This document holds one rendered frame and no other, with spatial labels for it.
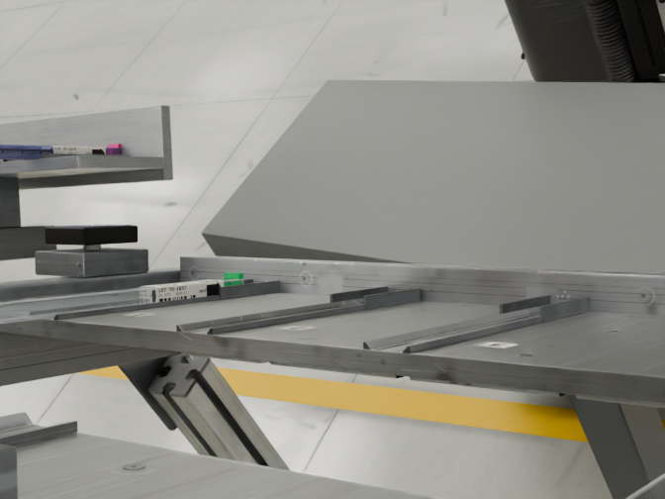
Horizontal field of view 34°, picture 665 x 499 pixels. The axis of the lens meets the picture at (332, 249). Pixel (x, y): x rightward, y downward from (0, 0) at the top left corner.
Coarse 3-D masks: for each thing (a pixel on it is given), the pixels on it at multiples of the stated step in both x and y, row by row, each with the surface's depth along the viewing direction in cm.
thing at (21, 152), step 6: (0, 150) 86; (6, 150) 86; (12, 150) 87; (18, 150) 87; (24, 150) 88; (30, 150) 88; (36, 150) 89; (42, 150) 89; (48, 150) 90; (108, 150) 96; (114, 150) 96; (120, 150) 97; (0, 156) 86; (6, 156) 86; (12, 156) 87; (18, 156) 87; (24, 156) 88; (30, 156) 88; (36, 156) 89
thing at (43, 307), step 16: (128, 288) 64; (144, 288) 64; (0, 304) 56; (16, 304) 57; (32, 304) 57; (48, 304) 58; (64, 304) 59; (80, 304) 60; (96, 304) 61; (112, 304) 62; (128, 304) 63; (0, 320) 56; (16, 320) 57; (32, 320) 58
